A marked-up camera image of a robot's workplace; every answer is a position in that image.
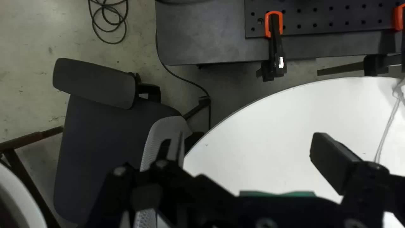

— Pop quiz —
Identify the grey pegboard panel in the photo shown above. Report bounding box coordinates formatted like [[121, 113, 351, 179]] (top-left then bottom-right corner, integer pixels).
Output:
[[155, 0, 405, 68]]

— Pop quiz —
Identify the grey office chair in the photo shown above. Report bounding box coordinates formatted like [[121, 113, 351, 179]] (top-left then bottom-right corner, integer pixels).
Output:
[[51, 57, 194, 228]]

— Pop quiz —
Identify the black perforated breadboard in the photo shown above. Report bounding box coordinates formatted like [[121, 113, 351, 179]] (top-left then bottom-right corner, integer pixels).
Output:
[[245, 0, 405, 41]]

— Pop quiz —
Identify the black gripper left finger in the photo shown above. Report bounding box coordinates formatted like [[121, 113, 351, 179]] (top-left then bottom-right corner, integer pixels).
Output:
[[86, 159, 238, 228]]

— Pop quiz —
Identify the black floor cable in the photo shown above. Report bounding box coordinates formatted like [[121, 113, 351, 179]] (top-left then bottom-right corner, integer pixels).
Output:
[[155, 30, 213, 132]]

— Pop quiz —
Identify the coiled black cable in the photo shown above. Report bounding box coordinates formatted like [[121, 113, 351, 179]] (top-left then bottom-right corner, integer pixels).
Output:
[[86, 0, 129, 46]]

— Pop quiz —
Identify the dark metal stand leg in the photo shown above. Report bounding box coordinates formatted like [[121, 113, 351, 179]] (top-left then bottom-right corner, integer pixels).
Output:
[[0, 126, 66, 228]]

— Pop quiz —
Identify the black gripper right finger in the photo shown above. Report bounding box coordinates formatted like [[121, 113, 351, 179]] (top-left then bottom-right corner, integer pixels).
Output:
[[309, 132, 405, 228]]

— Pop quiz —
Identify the white curved plastic shell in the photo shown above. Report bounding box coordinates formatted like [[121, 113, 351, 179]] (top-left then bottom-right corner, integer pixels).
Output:
[[0, 163, 48, 228]]

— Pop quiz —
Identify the orange and black clamp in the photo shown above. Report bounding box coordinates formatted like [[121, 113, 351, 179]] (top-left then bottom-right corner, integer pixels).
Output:
[[317, 3, 405, 79], [257, 9, 289, 83]]

